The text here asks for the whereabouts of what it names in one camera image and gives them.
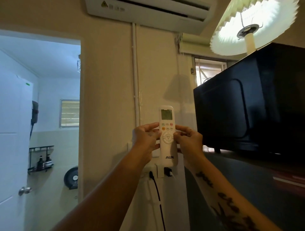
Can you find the person's left hand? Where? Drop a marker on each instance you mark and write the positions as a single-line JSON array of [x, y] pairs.
[[144, 140]]

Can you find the person's right hand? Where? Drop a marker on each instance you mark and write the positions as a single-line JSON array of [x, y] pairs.
[[191, 145]]

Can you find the white remote control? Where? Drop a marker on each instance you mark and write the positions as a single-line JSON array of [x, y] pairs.
[[169, 152]]

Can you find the white wall air conditioner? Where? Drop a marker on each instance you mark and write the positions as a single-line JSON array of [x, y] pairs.
[[152, 14]]

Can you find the person's left forearm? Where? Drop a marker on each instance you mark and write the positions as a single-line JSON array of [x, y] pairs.
[[107, 195]]

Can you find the person's right forearm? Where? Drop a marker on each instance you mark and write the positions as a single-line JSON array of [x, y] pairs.
[[226, 202]]

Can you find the black charger adapter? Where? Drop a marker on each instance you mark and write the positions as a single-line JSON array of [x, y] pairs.
[[168, 171]]

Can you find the grey refrigerator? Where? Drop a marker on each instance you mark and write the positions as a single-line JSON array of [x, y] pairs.
[[243, 195]]

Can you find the window with metal grille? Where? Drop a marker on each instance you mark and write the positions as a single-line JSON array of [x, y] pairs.
[[207, 69]]

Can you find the black microwave oven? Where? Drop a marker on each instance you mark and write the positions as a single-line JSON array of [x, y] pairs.
[[257, 102]]

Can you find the louvered bathroom window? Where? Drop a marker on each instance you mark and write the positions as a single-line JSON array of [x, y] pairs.
[[70, 113]]

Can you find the black round paper dispenser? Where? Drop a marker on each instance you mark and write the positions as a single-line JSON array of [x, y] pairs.
[[71, 177]]

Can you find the white label pump bottle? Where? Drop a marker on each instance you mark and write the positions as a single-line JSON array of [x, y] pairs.
[[48, 163]]

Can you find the black caged ceiling lamp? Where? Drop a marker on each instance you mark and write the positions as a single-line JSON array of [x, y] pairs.
[[78, 64]]

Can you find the cream roller blind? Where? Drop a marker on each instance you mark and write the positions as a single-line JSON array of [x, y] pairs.
[[193, 42]]

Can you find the dark pump bottle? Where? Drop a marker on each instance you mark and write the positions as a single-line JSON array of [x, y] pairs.
[[40, 165]]

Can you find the silver door knob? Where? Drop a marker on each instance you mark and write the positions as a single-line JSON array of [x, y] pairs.
[[24, 190]]

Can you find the white door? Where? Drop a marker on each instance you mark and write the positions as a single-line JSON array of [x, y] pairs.
[[12, 147]]

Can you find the pleated white table lamp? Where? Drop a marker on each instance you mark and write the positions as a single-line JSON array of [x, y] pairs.
[[252, 26]]

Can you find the black wall water heater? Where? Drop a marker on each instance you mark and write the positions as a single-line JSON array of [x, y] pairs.
[[35, 111]]

